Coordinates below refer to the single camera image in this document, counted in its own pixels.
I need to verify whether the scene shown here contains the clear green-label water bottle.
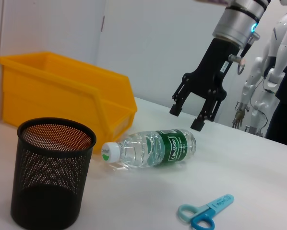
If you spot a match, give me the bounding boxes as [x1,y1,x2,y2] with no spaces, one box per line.
[101,128,197,170]

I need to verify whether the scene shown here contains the blue scissors with sheath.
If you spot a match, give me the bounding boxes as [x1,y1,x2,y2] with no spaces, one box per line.
[177,194,235,230]

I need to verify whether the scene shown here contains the silver right gripper cable plug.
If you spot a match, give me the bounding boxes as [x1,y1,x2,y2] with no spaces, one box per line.
[228,54,243,63]

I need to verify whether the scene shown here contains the black mesh pen holder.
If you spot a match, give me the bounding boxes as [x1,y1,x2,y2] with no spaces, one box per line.
[10,117,97,230]

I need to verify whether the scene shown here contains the white humanoid robot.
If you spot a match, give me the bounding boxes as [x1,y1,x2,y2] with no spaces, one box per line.
[231,0,287,138]

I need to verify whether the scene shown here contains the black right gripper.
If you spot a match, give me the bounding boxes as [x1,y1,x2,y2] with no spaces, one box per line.
[169,37,240,131]

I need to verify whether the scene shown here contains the yellow plastic bin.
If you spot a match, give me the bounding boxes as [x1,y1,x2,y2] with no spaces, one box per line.
[0,51,138,154]

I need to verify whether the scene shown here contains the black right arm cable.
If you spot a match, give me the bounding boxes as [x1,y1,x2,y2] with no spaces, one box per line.
[236,35,256,75]

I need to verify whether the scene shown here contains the person in black clothes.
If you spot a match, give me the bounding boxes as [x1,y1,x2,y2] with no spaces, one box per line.
[264,64,287,154]

